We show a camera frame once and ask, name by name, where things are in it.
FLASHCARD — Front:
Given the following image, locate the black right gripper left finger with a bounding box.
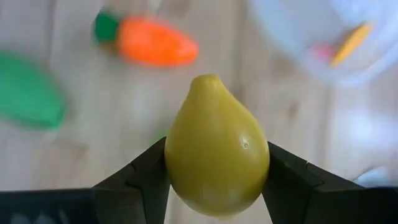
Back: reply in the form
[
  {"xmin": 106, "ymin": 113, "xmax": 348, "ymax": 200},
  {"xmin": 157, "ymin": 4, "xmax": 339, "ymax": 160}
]
[{"xmin": 92, "ymin": 136, "xmax": 171, "ymax": 224}]

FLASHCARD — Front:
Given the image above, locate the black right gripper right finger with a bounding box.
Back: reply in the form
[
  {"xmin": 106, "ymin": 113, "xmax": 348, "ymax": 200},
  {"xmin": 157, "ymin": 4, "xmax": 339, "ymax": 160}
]
[{"xmin": 262, "ymin": 142, "xmax": 368, "ymax": 224}]

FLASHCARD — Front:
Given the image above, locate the yellow-green toy pear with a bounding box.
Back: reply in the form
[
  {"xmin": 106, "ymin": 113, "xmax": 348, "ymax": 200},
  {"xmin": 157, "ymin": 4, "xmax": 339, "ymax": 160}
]
[{"xmin": 164, "ymin": 73, "xmax": 271, "ymax": 218}]

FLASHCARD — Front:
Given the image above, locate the green ribbed toy vegetable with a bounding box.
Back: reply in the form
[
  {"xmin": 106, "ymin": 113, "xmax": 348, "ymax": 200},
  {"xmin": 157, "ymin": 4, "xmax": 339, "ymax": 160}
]
[{"xmin": 0, "ymin": 51, "xmax": 67, "ymax": 130}]

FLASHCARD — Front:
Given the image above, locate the orange toy carrot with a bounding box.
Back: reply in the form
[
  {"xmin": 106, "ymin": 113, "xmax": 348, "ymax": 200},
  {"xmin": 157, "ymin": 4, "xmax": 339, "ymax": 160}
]
[{"xmin": 92, "ymin": 9, "xmax": 200, "ymax": 68}]

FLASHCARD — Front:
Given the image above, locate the yellow-orange toy fruit slice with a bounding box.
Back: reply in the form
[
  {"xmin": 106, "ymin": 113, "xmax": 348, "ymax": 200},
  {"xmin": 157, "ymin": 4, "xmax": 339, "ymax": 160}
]
[{"xmin": 328, "ymin": 22, "xmax": 374, "ymax": 68}]

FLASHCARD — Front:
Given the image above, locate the clear plastic tupperware container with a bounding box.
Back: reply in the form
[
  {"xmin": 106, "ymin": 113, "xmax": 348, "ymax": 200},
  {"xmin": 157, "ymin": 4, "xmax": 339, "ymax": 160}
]
[{"xmin": 247, "ymin": 0, "xmax": 398, "ymax": 88}]

